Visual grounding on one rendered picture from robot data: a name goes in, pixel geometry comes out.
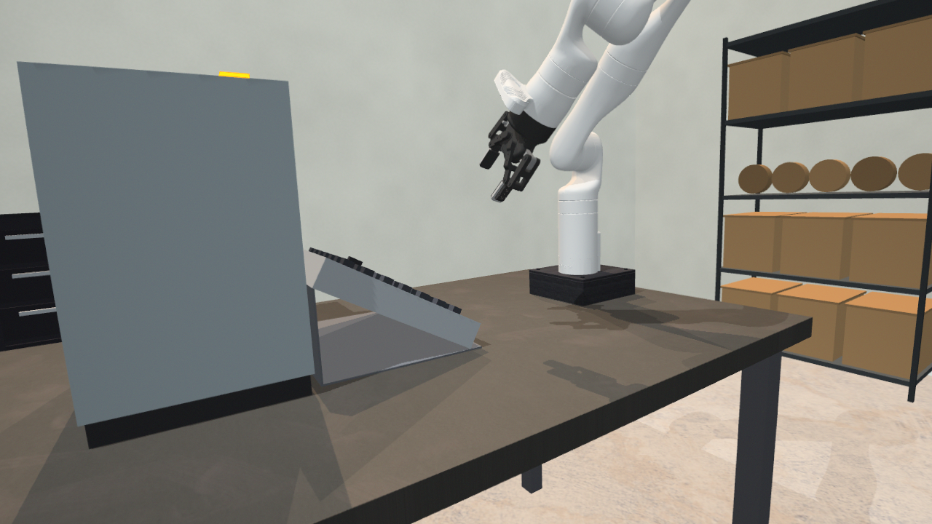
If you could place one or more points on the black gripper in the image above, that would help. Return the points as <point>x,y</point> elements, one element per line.
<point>530,133</point>

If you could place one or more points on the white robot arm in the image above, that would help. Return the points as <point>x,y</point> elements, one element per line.
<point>635,36</point>

